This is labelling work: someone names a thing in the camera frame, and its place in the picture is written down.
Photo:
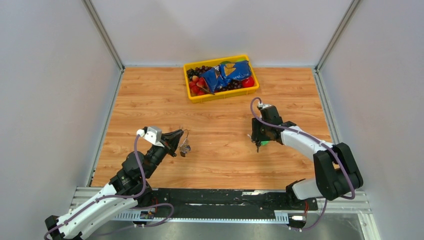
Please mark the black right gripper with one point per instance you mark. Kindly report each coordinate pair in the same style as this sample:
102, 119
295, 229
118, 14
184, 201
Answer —
256, 134

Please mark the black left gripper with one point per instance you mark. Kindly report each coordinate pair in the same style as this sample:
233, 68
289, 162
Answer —
173, 138

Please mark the green tagged key bunch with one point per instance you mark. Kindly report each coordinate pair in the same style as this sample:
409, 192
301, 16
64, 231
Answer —
258, 144

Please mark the large metal keyring with keys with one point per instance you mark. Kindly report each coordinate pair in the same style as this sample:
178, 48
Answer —
184, 145

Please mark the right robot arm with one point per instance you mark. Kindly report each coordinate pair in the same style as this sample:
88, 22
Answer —
336, 174

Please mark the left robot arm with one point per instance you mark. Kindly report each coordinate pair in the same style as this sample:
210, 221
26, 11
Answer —
128, 189

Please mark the red tomato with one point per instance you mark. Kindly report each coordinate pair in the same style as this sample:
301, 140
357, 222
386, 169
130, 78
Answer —
248, 82

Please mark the red strawberries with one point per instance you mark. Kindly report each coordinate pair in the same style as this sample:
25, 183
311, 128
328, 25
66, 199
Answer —
197, 86

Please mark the yellow plastic bin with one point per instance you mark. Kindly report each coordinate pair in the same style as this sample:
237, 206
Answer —
219, 95

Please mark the blue snack bag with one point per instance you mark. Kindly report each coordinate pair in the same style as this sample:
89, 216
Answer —
227, 76

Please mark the dark grape bunch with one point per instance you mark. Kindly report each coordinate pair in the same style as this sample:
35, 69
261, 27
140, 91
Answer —
197, 71

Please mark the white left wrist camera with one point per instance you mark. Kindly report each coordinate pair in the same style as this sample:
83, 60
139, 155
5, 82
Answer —
151, 134

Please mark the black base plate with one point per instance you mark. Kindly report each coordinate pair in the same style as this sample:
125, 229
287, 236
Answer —
226, 204

